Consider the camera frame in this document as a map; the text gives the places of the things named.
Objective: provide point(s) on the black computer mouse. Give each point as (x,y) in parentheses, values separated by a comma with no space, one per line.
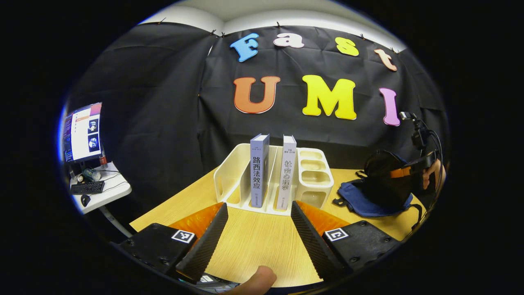
(85,200)

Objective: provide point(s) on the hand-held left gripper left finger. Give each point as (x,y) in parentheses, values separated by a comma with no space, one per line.
(204,246)

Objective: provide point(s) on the white side table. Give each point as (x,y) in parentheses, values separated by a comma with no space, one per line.
(112,190)

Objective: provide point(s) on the blue schoolbag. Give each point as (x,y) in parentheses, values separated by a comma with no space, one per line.
(364,203)

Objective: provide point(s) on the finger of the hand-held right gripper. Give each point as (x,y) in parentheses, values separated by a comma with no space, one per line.
(413,166)

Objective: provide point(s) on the white book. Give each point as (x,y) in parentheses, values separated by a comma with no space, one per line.
(286,172)

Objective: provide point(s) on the white bookshelf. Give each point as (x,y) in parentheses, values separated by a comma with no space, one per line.
(313,180)

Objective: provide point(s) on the black keyboard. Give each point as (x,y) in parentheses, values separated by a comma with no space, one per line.
(87,187)

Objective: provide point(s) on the computer monitor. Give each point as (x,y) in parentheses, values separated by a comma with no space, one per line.
(82,131)

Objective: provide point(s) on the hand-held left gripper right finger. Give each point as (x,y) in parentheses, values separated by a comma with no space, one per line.
(311,241)

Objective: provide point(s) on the blue-grey book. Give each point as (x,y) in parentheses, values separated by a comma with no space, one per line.
(258,172)

